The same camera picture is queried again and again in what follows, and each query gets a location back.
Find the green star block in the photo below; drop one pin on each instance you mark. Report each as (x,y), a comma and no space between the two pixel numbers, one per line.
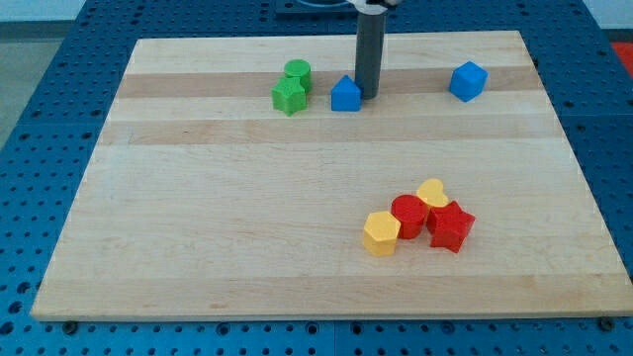
(289,96)

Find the red cylinder block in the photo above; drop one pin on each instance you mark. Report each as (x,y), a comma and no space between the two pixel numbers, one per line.
(411,212)

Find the blue cube block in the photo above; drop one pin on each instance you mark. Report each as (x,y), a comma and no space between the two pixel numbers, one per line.
(468,81)

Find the yellow hexagon block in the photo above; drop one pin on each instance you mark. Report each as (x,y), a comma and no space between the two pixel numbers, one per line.
(380,233)

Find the wooden board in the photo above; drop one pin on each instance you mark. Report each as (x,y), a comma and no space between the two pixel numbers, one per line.
(202,202)

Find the yellow heart block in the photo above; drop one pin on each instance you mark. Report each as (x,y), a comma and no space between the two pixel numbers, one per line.
(431,192)

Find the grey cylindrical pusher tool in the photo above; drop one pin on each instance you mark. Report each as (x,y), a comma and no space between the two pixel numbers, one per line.
(368,54)

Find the red star block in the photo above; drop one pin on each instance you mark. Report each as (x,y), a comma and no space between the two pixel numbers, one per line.
(449,226)

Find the green cylinder block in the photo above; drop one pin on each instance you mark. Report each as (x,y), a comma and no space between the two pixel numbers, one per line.
(300,68)

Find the blue house-shaped block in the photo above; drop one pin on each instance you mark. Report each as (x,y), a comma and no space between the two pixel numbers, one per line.
(345,96)

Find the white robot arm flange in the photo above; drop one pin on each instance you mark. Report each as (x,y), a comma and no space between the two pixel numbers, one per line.
(374,7)

